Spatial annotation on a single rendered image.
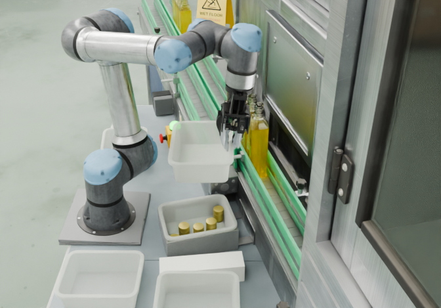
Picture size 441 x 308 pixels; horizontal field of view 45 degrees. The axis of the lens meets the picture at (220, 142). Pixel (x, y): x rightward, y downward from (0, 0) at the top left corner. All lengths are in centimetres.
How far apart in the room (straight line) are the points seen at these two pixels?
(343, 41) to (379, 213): 18
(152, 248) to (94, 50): 64
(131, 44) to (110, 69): 30
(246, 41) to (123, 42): 31
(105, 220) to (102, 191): 11
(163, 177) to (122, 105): 41
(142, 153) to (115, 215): 22
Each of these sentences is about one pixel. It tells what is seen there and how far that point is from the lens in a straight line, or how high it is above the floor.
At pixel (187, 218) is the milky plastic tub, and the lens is 174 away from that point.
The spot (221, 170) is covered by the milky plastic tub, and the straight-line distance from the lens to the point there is 139.
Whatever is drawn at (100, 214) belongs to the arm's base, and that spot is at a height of 83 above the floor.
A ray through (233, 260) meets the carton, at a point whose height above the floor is 81.
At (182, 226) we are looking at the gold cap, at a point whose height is 81.
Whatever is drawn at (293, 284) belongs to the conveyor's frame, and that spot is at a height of 88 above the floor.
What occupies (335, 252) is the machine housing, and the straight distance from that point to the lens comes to 70.
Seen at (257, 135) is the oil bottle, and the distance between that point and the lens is 163.
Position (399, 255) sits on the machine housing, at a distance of 56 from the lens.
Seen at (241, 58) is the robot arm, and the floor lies 139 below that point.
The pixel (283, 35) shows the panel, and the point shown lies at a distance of 169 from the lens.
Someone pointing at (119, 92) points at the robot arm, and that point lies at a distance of 163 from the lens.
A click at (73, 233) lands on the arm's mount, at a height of 77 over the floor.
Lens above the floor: 191
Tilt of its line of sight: 33 degrees down
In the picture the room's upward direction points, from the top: straight up
